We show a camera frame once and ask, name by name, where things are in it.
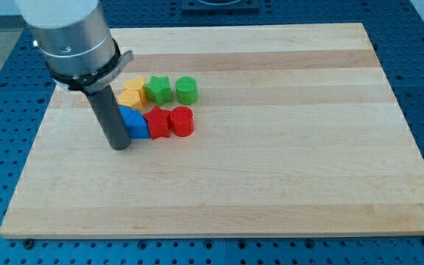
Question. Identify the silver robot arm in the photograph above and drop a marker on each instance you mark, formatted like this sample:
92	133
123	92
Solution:
72	34

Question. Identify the red circle block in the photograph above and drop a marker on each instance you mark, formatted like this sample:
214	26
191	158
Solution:
182	121

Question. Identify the green circle block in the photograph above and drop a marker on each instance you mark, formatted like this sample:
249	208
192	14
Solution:
186	90

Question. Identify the red star block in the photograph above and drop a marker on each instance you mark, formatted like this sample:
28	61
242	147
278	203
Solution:
158	123

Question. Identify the green star block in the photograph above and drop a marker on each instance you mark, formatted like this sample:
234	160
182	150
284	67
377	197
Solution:
158	90

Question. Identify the blue triangle block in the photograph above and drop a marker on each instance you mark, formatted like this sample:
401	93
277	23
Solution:
137	126

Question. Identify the wooden board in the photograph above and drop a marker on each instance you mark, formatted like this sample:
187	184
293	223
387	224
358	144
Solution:
297	134

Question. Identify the yellow hexagon block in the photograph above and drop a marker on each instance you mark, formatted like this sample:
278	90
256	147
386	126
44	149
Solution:
130	99

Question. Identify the yellow heart block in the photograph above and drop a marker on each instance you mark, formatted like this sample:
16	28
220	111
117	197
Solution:
137	84

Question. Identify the blue cube block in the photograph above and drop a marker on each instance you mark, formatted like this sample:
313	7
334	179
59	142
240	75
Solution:
126	114

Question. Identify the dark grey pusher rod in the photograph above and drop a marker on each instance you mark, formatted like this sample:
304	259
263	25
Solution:
107	112

